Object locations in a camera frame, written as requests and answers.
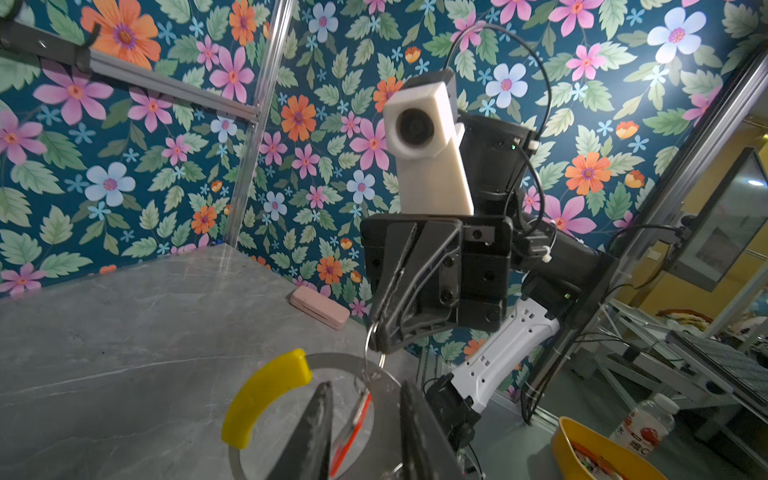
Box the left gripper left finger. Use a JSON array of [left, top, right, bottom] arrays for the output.
[[281, 381, 334, 479]]

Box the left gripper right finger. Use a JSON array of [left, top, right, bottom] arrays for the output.
[[400, 381, 463, 480]]

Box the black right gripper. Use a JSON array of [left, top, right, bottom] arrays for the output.
[[361, 214, 513, 354]]

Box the large grey perforated keyring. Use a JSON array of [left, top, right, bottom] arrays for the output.
[[221, 349, 402, 479]]

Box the key with red tag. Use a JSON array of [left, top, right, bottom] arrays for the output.
[[329, 390, 372, 477]]

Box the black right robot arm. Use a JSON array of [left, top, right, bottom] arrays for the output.
[[361, 113, 618, 449]]

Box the pink rectangular case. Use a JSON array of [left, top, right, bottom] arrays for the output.
[[289, 286, 351, 331]]

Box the yellow plastic tray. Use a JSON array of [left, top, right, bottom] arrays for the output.
[[551, 416, 665, 479]]

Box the plastic water bottle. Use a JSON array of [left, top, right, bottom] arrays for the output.
[[609, 393, 680, 457]]

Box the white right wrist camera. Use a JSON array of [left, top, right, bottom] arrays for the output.
[[383, 78, 475, 216]]

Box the black hook rail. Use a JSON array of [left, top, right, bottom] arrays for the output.
[[1, 0, 101, 73]]

